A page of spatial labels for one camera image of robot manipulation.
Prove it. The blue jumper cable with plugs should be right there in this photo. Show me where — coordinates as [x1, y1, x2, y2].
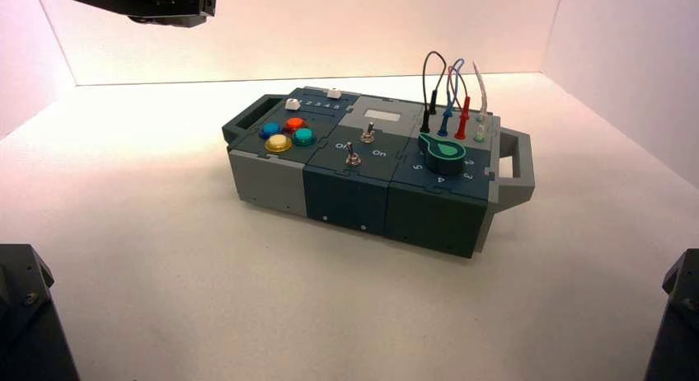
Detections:
[436, 57, 467, 138]

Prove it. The white rectangular display window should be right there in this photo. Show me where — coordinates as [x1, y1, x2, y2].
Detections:
[362, 109, 402, 123]

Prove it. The green rotary knob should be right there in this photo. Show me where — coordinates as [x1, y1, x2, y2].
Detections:
[417, 131, 467, 176]

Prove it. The yellow round push button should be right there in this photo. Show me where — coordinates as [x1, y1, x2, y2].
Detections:
[265, 134, 293, 154]

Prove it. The red jumper cable with plugs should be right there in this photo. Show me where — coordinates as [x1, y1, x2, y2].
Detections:
[446, 65, 471, 141]

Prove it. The white jumper cable with plugs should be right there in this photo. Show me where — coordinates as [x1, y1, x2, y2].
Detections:
[470, 61, 490, 144]

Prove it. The teal and grey control box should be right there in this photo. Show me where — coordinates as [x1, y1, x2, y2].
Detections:
[221, 86, 537, 260]

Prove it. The black jumper cable with plugs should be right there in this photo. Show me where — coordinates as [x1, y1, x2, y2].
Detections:
[419, 51, 448, 134]

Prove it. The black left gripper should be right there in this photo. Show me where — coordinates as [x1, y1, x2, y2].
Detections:
[68, 0, 218, 28]

